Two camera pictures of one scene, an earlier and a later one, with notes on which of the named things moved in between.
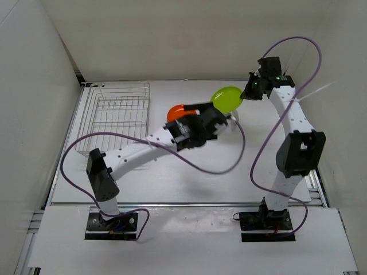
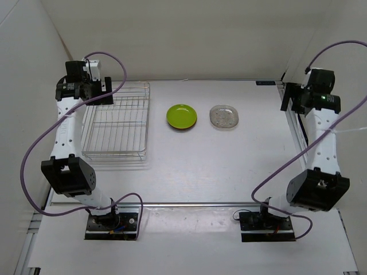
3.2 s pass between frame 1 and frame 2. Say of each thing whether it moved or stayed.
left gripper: moved
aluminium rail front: stayed
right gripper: moved
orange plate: moved
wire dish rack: stayed
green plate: moved
